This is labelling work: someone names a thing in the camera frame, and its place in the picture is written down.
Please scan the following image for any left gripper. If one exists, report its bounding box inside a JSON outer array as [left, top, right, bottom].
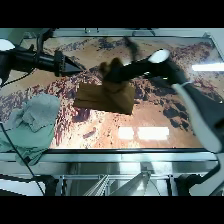
[[53, 49, 67, 78]]

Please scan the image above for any brown garment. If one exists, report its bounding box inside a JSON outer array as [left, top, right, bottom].
[[73, 57, 136, 116]]

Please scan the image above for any grey garment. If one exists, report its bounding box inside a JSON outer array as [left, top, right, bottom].
[[7, 92, 63, 134]]

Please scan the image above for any green garment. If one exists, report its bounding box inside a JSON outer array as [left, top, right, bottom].
[[0, 111, 56, 167]]

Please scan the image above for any black cable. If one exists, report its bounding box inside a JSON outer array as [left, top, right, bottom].
[[35, 28, 56, 56], [0, 121, 46, 197]]

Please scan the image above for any silver frame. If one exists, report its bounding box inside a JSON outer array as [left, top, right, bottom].
[[0, 27, 224, 197]]

